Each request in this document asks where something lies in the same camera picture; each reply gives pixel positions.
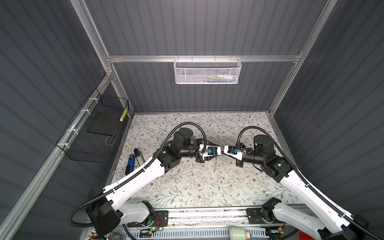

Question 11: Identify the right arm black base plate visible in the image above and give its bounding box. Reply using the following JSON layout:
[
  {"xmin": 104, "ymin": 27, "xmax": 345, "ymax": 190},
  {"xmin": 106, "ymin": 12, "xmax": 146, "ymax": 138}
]
[{"xmin": 246, "ymin": 208, "xmax": 282, "ymax": 224}]

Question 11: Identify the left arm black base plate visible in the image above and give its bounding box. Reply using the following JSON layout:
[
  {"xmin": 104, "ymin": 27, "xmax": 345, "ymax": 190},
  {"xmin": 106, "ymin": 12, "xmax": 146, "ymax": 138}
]
[{"xmin": 126, "ymin": 211, "xmax": 169, "ymax": 228}]

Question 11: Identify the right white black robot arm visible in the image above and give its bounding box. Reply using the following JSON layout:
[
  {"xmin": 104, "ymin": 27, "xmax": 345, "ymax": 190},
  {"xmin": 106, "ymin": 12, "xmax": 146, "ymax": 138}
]
[{"xmin": 224, "ymin": 126, "xmax": 380, "ymax": 240}]

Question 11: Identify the white mesh wall basket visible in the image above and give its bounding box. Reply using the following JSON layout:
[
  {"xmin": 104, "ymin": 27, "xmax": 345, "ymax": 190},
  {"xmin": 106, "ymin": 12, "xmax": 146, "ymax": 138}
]
[{"xmin": 173, "ymin": 57, "xmax": 242, "ymax": 85}]

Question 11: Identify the white slotted cable duct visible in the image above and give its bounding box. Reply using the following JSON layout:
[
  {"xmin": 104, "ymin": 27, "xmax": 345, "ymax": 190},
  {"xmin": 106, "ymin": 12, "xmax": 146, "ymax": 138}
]
[{"xmin": 128, "ymin": 227, "xmax": 270, "ymax": 240}]

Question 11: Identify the white cylinder canister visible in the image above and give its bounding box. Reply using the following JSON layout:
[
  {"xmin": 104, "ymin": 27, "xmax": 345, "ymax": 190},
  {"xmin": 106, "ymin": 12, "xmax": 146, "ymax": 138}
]
[{"xmin": 229, "ymin": 227, "xmax": 252, "ymax": 240}]

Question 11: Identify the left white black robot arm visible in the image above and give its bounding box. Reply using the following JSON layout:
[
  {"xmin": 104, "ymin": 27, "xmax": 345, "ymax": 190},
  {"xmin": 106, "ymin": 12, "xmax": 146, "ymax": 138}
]
[{"xmin": 67, "ymin": 122, "xmax": 208, "ymax": 236}]

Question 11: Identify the blue black tool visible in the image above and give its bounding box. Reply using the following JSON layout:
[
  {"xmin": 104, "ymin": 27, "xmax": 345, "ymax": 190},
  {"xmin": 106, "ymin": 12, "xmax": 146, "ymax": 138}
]
[{"xmin": 125, "ymin": 148, "xmax": 145, "ymax": 176}]

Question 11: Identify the black wire wall basket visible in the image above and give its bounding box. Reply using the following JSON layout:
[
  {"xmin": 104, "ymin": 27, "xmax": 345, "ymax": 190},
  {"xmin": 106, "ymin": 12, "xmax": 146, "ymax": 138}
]
[{"xmin": 57, "ymin": 90, "xmax": 130, "ymax": 164}]

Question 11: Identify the yellow marker in basket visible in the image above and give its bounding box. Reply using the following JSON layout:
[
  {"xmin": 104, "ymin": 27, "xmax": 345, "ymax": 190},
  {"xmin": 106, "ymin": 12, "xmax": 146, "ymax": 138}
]
[{"xmin": 120, "ymin": 108, "xmax": 128, "ymax": 122}]

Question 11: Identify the metal perforated ring disc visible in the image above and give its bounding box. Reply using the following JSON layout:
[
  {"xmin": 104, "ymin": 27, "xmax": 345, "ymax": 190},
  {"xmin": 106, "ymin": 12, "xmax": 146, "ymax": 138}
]
[{"xmin": 214, "ymin": 157, "xmax": 220, "ymax": 172}]

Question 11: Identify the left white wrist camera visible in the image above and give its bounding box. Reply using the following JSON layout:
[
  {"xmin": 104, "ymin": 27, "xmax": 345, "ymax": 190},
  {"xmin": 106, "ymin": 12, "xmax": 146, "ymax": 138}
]
[{"xmin": 203, "ymin": 146, "xmax": 222, "ymax": 161}]

